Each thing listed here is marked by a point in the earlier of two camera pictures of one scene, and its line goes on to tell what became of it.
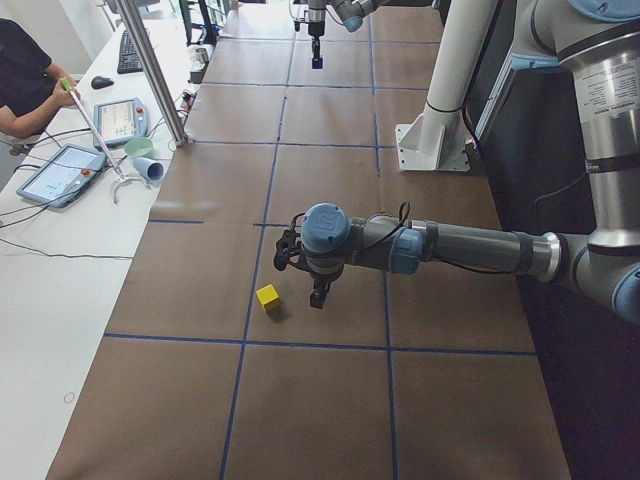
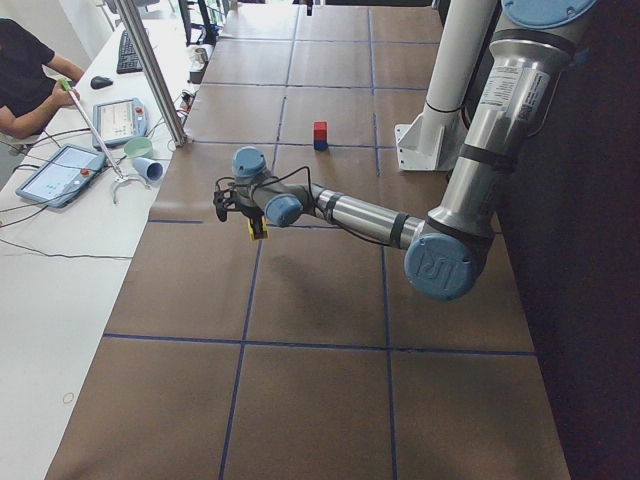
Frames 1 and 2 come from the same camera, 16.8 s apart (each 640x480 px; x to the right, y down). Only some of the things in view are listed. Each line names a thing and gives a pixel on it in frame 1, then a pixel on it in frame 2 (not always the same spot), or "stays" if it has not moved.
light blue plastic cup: [148, 168] stays
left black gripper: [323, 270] -> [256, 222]
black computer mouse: [98, 82] stays
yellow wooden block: [268, 297] -> [252, 231]
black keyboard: [129, 60] stays
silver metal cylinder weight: [202, 56] stays
